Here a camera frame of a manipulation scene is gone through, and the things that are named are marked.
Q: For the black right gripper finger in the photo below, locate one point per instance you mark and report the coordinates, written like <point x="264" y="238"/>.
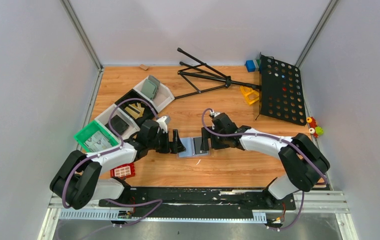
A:
<point x="205" y="139"/>
<point x="216" y="143"/>

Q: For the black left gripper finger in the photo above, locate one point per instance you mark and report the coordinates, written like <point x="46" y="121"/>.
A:
<point x="163" y="146"/>
<point x="177" y="145"/>

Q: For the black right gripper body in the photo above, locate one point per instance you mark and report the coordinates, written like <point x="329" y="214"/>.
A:
<point x="211" y="139"/>

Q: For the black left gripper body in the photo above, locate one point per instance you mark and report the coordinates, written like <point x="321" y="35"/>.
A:
<point x="171" y="142"/>

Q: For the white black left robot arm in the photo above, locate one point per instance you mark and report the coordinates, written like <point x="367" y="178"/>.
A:
<point x="77" y="181"/>

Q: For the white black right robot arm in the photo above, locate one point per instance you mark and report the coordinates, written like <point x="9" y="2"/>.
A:
<point x="303" y="162"/>

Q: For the black VIP credit card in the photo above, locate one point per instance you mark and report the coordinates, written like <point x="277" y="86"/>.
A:
<point x="197" y="147"/>

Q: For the tan black item in bin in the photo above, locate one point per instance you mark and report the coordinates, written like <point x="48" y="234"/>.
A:
<point x="135" y="110"/>

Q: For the white bin far end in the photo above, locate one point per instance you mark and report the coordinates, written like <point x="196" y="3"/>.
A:
<point x="163" y="98"/>

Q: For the grey green pouch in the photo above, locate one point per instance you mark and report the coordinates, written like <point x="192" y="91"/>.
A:
<point x="150" y="87"/>

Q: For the black folding tripod stand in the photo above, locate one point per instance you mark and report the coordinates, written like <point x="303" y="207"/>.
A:
<point x="205" y="72"/>

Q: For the white bin near green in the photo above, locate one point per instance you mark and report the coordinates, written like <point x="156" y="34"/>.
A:
<point x="107" y="115"/>

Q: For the clear packet in green bin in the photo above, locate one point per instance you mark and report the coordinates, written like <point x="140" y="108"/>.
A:
<point x="97" y="142"/>

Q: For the green plastic bin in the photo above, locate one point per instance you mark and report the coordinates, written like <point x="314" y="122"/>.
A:
<point x="89" y="130"/>

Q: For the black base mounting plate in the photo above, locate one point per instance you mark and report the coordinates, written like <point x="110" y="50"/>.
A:
<point x="202" y="202"/>

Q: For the blue toy block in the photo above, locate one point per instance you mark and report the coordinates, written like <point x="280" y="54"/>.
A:
<point x="252" y="65"/>

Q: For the black perforated music tray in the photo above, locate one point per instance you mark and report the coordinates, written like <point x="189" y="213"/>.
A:
<point x="281" y="92"/>

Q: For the small wooden block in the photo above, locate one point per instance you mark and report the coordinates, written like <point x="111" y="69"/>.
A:
<point x="144" y="67"/>

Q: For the red yellow toy piece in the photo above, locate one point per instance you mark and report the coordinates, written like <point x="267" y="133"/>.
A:
<point x="311" y="122"/>

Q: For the green white toy piece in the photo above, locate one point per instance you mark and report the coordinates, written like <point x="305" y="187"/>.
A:
<point x="316" y="131"/>

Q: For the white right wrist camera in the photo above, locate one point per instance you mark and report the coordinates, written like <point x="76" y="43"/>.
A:
<point x="213" y="114"/>

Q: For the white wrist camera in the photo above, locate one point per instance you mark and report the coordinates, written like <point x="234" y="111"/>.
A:
<point x="213" y="114"/>
<point x="163" y="123"/>

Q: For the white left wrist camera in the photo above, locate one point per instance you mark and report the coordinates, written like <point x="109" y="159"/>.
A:
<point x="163" y="123"/>

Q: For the yellow toy frame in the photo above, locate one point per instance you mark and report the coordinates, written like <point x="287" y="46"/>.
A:
<point x="251" y="96"/>

